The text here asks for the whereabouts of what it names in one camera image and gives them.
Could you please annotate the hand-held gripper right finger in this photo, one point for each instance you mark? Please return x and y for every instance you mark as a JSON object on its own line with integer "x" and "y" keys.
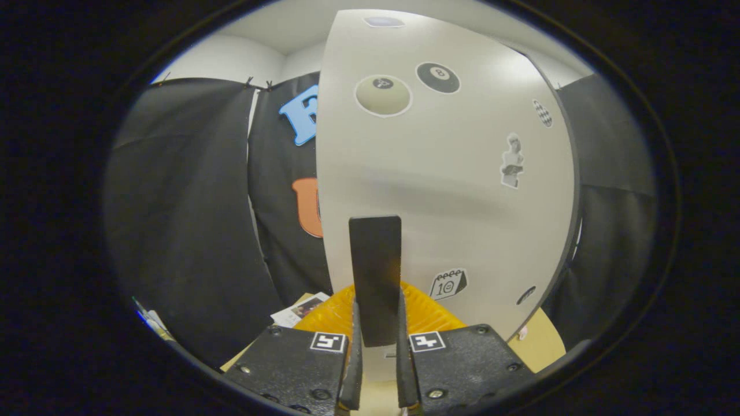
{"x": 462, "y": 364}

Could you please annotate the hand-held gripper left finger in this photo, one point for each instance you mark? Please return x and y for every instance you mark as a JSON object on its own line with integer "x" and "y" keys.
{"x": 295, "y": 364}

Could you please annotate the beige shoe cabinet door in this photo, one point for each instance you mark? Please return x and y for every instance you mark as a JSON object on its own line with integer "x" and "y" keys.
{"x": 451, "y": 173}

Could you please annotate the white book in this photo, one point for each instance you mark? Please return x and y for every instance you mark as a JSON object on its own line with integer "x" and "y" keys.
{"x": 300, "y": 309}

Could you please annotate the black backdrop cloth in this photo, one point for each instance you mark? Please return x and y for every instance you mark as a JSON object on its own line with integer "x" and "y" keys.
{"x": 185, "y": 231}

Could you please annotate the row of cloth clips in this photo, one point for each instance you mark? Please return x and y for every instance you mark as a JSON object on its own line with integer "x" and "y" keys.
{"x": 249, "y": 81}

